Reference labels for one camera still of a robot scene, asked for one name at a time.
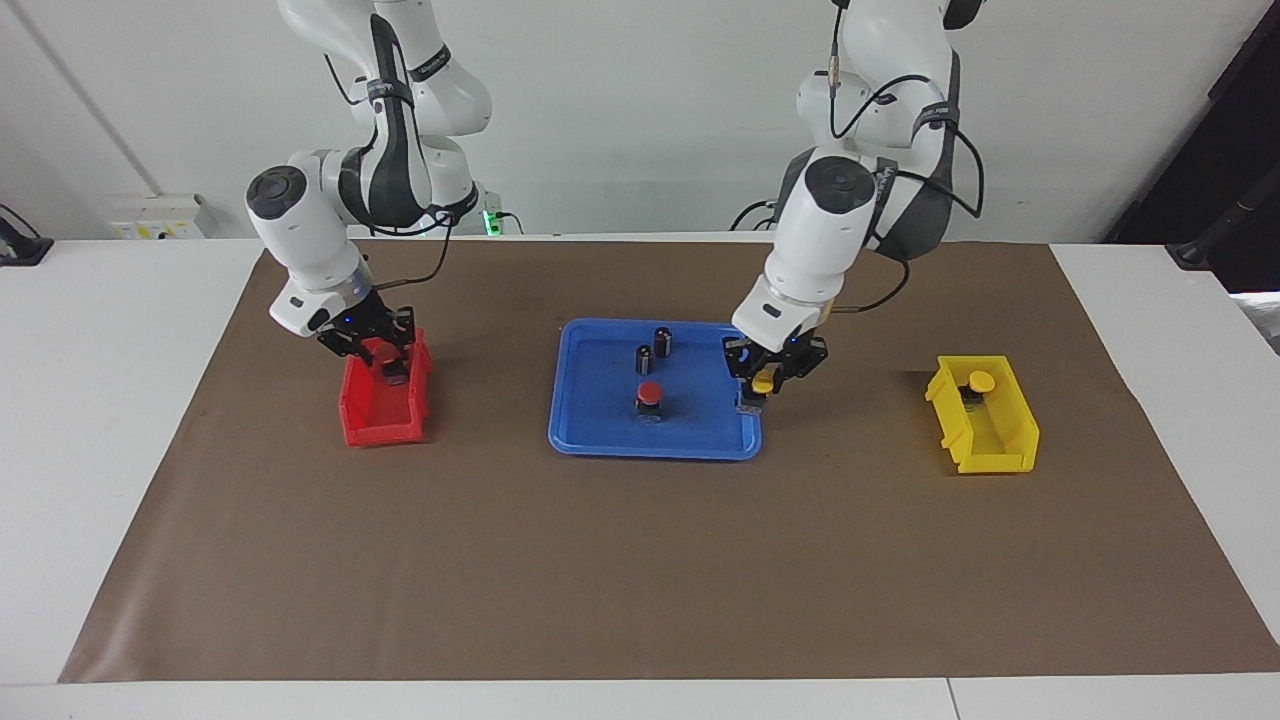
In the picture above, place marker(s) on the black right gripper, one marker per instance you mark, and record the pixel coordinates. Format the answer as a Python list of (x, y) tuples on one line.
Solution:
[(355, 322)]

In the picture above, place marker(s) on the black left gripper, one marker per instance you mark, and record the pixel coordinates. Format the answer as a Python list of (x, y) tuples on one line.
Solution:
[(785, 345)]

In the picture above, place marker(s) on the red push button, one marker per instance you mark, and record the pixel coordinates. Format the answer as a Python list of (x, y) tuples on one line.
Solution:
[(385, 352), (650, 392)]

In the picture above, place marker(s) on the yellow push button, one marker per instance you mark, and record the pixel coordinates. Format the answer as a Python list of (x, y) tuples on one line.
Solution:
[(765, 381), (980, 380)]

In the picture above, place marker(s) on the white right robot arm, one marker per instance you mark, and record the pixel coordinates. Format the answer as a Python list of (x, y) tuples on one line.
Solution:
[(300, 230)]

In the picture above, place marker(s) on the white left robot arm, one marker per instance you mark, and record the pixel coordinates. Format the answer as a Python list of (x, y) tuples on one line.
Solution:
[(820, 240)]

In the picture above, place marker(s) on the blue plastic tray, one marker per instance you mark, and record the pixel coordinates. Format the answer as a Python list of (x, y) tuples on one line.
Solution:
[(690, 430)]

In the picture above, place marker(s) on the red plastic bin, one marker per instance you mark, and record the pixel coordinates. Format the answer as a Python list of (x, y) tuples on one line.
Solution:
[(375, 420)]

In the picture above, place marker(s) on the black cylinder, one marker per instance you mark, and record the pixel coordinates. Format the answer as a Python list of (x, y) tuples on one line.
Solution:
[(644, 360), (663, 340)]

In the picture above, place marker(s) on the brown paper mat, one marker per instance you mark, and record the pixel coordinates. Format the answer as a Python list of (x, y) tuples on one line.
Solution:
[(640, 560)]

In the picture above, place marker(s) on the yellow plastic bin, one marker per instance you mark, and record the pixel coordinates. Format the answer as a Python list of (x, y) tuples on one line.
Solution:
[(1000, 450)]

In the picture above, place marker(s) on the white power strip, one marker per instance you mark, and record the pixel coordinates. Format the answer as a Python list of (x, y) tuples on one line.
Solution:
[(160, 220)]

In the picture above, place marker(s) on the black stand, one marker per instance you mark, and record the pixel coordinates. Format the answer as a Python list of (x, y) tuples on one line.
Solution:
[(1195, 255)]

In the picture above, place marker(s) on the grey flat object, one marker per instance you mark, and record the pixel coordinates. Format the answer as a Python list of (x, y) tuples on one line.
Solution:
[(1262, 320)]

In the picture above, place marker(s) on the black panel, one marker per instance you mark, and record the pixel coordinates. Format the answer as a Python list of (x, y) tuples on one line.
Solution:
[(1230, 120)]

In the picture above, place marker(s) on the black clamp mount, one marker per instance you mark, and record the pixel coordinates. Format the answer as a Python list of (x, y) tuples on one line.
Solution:
[(20, 250)]

